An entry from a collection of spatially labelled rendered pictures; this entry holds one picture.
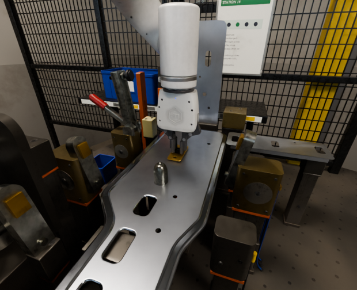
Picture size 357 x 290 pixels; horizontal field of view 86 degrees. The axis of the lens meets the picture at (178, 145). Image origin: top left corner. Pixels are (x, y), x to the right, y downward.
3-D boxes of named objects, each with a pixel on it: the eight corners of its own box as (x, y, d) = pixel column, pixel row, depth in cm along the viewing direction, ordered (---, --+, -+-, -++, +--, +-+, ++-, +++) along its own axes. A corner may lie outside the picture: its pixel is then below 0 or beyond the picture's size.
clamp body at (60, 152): (105, 272, 55) (72, 162, 38) (75, 260, 58) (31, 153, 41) (118, 251, 61) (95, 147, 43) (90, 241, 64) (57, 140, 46)
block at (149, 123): (157, 207, 77) (151, 120, 59) (149, 205, 78) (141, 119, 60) (160, 201, 79) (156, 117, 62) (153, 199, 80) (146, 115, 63)
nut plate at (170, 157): (179, 161, 50) (180, 157, 50) (166, 159, 51) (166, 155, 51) (189, 147, 57) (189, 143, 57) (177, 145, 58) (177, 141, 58)
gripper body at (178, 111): (152, 85, 44) (154, 130, 49) (196, 88, 41) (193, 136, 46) (164, 80, 50) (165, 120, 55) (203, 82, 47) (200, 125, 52)
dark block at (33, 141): (82, 289, 51) (22, 151, 31) (61, 279, 53) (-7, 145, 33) (95, 270, 55) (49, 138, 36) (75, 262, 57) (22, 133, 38)
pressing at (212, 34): (216, 124, 74) (227, 19, 58) (188, 121, 78) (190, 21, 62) (217, 123, 75) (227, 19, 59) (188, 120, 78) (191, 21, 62)
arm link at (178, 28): (157, 71, 48) (163, 77, 40) (154, 7, 42) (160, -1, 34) (190, 71, 50) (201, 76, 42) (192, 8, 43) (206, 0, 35)
